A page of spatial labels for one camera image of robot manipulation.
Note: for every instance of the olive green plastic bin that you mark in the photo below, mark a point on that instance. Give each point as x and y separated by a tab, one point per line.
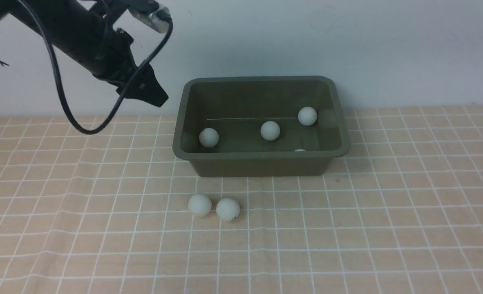
260	126

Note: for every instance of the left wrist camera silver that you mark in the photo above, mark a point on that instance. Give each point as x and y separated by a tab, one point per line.
151	13

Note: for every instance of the left robot arm black grey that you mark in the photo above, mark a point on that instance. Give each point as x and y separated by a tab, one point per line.
64	22

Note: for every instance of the peach grid-pattern tablecloth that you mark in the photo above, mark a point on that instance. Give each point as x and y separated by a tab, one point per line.
402	213

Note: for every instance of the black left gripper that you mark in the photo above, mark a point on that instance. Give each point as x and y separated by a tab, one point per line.
109	58

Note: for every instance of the white ping-pong ball small mark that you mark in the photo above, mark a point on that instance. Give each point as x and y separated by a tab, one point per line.
228	209

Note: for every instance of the white ping-pong ball with logo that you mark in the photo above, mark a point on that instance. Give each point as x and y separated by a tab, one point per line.
209	137

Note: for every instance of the white ping-pong ball black logo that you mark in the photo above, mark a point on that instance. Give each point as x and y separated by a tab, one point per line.
270	130

